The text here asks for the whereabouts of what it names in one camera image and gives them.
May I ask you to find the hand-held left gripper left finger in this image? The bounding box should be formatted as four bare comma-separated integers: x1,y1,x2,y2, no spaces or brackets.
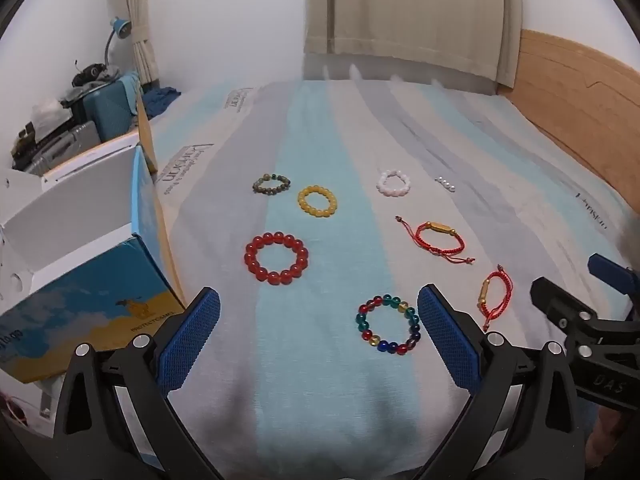
52,286,223,480

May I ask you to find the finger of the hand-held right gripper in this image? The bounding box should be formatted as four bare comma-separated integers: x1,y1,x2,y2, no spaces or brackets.
587,253,640,321
530,276,602,347

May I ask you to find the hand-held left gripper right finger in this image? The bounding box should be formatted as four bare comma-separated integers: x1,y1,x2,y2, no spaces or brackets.
416,283,588,480

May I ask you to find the red cord gold tube bracelet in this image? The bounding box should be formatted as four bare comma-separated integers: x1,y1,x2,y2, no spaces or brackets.
477,264,513,332
395,216,476,266

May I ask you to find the multicolour bead bracelet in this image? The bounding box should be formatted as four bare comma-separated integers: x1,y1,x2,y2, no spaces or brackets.
355,295,422,356

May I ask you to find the red bead bracelet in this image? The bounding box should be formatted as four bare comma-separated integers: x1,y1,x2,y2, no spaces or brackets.
244,231,310,286

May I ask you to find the blue and white cardboard box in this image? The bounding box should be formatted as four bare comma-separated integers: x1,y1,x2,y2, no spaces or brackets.
0,91,188,466

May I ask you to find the yellow bead bracelet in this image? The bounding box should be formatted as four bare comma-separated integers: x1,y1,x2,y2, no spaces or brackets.
297,184,338,217

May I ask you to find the person's right hand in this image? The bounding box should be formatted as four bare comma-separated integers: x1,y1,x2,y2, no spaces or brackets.
585,402,633,467

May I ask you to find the wooden headboard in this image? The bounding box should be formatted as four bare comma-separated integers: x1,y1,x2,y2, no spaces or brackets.
497,29,640,206

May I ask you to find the silver suitcase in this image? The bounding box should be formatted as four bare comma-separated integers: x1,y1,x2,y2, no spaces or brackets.
12,121,103,177

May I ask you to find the dark blue clothes pile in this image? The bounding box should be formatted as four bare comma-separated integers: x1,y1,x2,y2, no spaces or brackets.
141,87,182,121

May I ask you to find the teal suitcase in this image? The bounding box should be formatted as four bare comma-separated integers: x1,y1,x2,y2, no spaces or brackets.
82,80,138,143

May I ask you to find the teal cloth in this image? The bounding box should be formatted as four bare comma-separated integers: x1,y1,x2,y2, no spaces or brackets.
117,72,143,116

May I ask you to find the white plastic bag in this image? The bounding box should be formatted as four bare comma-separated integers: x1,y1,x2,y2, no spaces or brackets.
31,99,76,123

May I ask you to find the black gadget pile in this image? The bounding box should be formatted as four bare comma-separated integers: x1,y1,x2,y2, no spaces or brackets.
72,62,121,88

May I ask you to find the narrow beige curtain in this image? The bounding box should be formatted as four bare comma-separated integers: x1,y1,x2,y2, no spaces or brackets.
122,0,161,86

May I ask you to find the blue desk lamp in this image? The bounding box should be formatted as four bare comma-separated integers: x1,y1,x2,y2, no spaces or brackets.
102,16,132,68

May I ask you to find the wide beige curtain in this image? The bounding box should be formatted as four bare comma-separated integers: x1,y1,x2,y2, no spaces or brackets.
304,0,523,96

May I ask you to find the green brown bead bracelet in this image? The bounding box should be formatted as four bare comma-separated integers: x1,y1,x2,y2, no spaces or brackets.
251,173,292,196

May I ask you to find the pink bead bracelet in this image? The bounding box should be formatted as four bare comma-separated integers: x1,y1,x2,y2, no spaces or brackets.
376,168,414,197

